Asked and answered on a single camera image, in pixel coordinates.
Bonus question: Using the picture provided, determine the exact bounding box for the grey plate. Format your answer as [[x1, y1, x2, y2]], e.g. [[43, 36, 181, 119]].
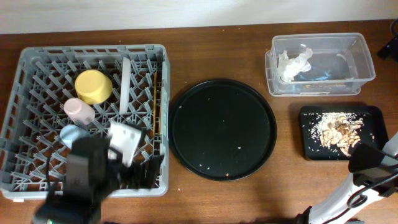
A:
[[119, 57, 131, 114]]

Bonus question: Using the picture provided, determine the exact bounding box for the light blue cup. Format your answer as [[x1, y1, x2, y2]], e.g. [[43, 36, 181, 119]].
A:
[[60, 124, 90, 149]]

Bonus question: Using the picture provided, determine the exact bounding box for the wooden chopstick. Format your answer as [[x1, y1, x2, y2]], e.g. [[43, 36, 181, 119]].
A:
[[158, 81, 164, 135], [152, 72, 157, 136]]

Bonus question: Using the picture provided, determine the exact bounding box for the yellow bowl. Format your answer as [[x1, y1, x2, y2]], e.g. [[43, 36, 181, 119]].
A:
[[75, 70, 113, 105]]

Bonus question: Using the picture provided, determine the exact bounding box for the white napkin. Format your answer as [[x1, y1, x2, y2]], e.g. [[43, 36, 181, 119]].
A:
[[277, 48, 313, 82]]

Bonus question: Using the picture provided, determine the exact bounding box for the food scraps and rice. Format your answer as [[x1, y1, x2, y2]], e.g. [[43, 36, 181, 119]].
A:
[[309, 112, 364, 158]]

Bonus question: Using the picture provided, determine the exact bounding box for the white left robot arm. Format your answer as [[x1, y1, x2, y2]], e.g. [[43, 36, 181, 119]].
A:
[[32, 123, 164, 223]]

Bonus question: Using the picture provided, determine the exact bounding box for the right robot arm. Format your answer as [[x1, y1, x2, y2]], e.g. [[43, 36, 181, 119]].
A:
[[294, 135, 397, 224]]

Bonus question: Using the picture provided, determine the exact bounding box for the grey dishwasher rack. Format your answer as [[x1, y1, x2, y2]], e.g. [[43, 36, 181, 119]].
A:
[[1, 44, 170, 201]]

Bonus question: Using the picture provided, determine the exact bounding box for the pink cup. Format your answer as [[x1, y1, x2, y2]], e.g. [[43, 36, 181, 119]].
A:
[[63, 98, 95, 125]]

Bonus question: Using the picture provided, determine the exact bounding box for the round black serving tray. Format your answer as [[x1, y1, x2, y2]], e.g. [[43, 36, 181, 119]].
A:
[[169, 79, 277, 181]]

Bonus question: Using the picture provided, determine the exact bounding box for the black rectangular tray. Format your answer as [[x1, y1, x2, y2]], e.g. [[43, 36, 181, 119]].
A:
[[299, 105, 389, 161]]

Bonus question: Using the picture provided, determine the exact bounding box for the clear plastic bin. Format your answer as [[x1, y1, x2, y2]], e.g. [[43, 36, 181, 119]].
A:
[[265, 32, 376, 96]]

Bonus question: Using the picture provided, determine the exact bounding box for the black cable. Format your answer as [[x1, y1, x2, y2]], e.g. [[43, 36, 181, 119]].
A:
[[320, 180, 398, 223]]

